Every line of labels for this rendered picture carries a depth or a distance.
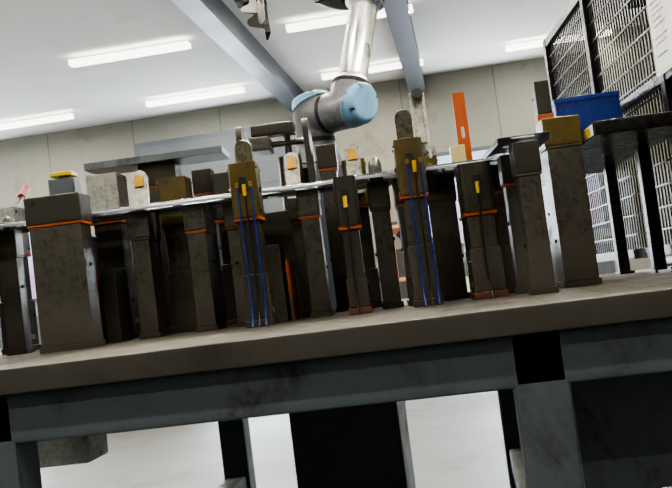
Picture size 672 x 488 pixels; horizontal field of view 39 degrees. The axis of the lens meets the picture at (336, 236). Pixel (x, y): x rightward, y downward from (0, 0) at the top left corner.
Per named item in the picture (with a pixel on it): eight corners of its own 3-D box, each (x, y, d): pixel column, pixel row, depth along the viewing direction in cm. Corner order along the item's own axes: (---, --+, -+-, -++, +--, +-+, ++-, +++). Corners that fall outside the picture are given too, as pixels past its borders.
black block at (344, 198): (348, 317, 196) (330, 176, 198) (349, 316, 206) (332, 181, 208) (373, 314, 196) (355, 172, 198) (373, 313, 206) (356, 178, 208)
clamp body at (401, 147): (413, 310, 191) (391, 138, 193) (411, 308, 203) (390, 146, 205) (446, 306, 191) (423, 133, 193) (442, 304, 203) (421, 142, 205)
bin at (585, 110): (560, 150, 240) (553, 99, 240) (547, 164, 270) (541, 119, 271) (627, 141, 238) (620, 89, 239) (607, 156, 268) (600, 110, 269)
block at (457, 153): (470, 296, 229) (450, 145, 231) (468, 296, 233) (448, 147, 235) (484, 294, 229) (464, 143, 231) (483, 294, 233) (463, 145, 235)
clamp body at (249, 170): (242, 331, 196) (222, 162, 198) (250, 328, 208) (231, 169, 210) (274, 327, 196) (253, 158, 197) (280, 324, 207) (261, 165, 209)
